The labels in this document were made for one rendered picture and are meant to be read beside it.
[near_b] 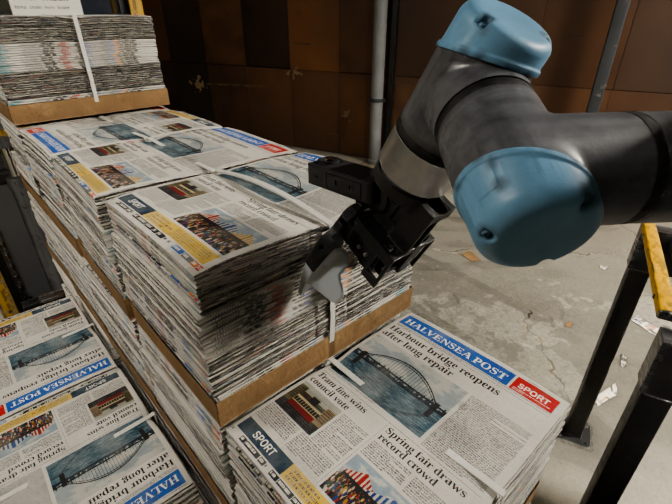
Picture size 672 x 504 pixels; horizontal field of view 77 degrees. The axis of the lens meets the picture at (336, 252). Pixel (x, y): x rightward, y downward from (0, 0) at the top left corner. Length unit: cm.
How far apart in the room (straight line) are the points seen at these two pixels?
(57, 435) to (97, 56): 87
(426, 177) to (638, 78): 360
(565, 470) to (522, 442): 110
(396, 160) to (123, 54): 102
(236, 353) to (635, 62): 368
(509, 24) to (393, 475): 46
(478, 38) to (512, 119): 7
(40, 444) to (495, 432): 80
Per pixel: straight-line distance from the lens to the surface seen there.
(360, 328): 68
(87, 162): 89
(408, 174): 38
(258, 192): 65
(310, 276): 50
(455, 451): 59
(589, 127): 31
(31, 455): 101
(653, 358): 96
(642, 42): 393
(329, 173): 48
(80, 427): 101
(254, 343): 54
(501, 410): 64
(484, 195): 26
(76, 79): 129
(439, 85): 34
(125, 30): 132
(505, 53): 33
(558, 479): 169
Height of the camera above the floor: 129
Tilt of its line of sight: 29 degrees down
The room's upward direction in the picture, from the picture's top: straight up
